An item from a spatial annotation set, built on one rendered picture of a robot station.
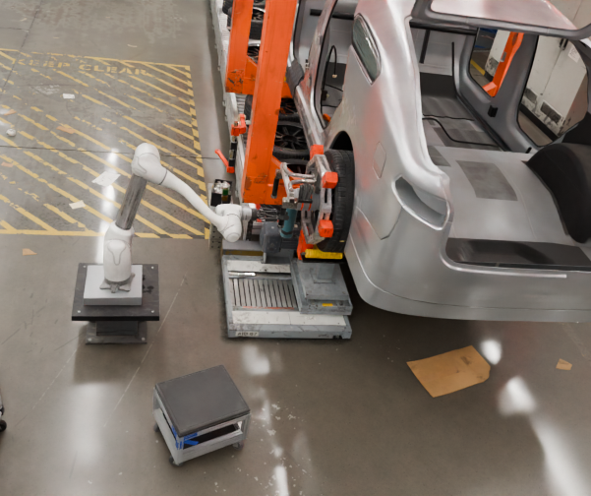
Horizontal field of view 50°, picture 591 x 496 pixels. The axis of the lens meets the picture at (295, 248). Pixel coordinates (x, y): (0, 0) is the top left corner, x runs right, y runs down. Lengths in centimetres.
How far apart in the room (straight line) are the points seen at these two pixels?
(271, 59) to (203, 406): 210
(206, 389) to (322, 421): 78
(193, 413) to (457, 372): 190
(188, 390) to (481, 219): 208
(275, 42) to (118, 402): 230
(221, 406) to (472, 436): 158
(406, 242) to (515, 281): 61
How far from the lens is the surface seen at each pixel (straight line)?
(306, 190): 378
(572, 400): 468
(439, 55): 659
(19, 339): 420
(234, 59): 610
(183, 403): 335
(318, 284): 436
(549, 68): 870
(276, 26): 399
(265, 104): 416
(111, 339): 412
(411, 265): 317
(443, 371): 437
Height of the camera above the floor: 293
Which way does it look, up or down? 35 degrees down
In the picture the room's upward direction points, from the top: 12 degrees clockwise
